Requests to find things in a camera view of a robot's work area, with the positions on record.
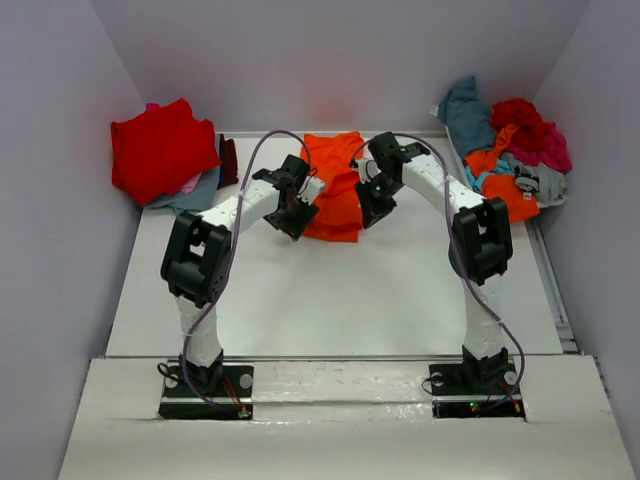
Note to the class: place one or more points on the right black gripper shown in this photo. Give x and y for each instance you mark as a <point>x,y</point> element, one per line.
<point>372,211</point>

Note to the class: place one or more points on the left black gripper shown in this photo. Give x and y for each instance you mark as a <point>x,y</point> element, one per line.
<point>296,227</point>

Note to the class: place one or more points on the orange t-shirt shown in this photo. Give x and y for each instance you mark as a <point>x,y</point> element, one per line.
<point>339,218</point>
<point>520,206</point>

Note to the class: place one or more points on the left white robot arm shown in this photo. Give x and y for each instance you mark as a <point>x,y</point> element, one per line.
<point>202,247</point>

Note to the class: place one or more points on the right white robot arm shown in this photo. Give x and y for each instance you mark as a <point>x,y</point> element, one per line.
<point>480,247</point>

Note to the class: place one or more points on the folded maroon t-shirt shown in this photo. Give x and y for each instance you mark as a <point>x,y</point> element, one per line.
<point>228,174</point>

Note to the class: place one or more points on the folded light blue t-shirt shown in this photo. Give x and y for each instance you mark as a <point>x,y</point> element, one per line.
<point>201,198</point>

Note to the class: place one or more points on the folded pink t-shirt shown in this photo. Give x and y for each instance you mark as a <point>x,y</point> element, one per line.
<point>190,185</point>

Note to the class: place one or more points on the teal blue crumpled t-shirt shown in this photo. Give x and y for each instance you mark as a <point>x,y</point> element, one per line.
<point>466,118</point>

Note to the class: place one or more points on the cyan crumpled t-shirt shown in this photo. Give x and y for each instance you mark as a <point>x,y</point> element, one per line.
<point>477,182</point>

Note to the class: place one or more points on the folded red t-shirt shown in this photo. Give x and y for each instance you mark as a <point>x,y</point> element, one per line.
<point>158,151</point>

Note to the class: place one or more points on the red crumpled t-shirt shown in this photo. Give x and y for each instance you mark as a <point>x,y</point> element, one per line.
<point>530,128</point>

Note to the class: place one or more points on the grey crumpled t-shirt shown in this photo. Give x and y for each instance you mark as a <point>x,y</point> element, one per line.
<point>547,186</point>

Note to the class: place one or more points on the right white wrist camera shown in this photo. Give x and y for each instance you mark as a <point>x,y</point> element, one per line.
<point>366,168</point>

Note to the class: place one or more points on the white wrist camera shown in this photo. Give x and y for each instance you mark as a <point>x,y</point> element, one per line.
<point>311,189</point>
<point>366,168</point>

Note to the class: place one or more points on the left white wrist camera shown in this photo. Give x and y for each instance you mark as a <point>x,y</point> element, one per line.
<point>311,189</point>

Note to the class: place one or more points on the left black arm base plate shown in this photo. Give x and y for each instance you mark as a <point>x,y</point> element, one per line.
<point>229,398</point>

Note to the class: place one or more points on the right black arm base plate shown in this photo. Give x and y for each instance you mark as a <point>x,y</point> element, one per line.
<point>454,397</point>

